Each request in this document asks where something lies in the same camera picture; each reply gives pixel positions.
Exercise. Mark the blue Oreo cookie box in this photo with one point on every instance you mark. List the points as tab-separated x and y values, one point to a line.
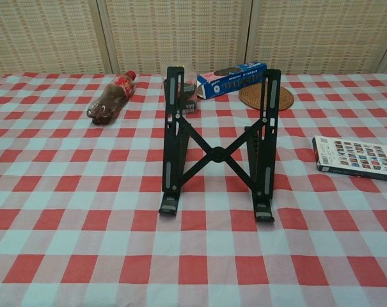
231	81

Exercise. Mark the black folding laptop stand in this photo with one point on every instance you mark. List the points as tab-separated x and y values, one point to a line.
217	155

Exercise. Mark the clear plastic snack box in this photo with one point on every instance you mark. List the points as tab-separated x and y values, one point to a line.
190	105

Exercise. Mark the cola bottle with red label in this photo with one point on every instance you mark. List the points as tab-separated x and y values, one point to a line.
111	96

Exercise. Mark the red white checkered tablecloth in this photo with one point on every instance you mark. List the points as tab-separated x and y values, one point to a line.
84	224

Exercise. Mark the woven bamboo folding screen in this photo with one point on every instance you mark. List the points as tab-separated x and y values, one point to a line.
180	32

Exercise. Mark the round woven rattan coaster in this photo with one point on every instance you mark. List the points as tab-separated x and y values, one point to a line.
249	97

